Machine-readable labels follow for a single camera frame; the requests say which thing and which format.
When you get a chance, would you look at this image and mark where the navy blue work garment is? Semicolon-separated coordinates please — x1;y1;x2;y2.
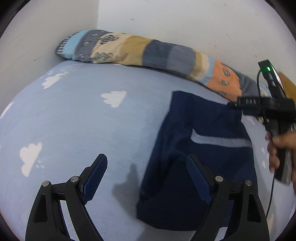
135;90;259;232

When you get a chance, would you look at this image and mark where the person's right hand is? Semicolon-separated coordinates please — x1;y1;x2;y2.
265;131;296;172

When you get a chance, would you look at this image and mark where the brown wooden headboard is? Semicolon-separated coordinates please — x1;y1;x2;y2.
279;72;296;102

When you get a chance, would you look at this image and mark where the light blue cloud bedsheet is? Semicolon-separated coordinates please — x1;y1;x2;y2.
0;60;292;241

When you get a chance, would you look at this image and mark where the long patchwork cartoon pillow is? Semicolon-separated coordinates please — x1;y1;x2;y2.
56;30;271;101

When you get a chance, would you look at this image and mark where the black cable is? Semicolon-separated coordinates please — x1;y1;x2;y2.
256;69;277;219

